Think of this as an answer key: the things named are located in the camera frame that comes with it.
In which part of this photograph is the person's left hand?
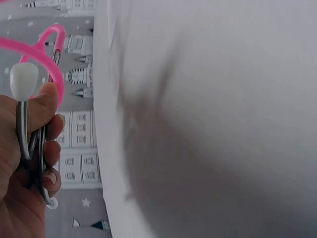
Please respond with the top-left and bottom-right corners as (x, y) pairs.
(0, 82), (66, 238)

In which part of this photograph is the pink stethoscope with white eartips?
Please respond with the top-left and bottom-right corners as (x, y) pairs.
(0, 24), (66, 210)

